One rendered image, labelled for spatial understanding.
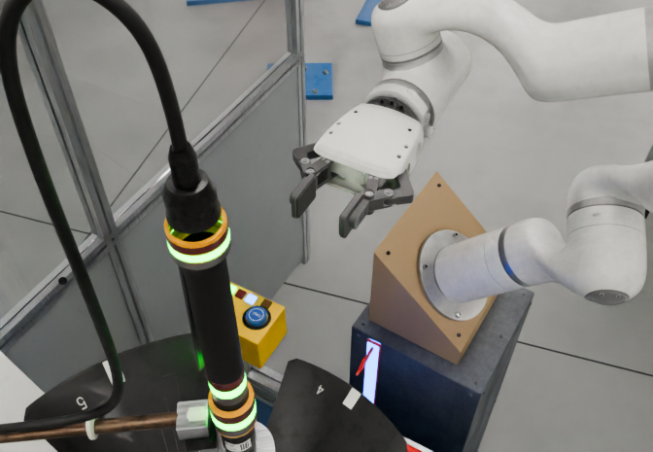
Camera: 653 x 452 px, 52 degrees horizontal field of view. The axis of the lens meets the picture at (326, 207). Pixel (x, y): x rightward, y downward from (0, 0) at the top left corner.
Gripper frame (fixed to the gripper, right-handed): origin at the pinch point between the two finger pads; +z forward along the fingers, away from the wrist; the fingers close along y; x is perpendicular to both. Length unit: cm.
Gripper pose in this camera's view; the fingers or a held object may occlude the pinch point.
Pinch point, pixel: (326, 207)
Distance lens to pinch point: 69.7
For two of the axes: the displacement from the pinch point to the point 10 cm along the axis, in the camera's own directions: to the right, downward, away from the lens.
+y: -8.7, -3.5, 3.4
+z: -4.9, 6.3, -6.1
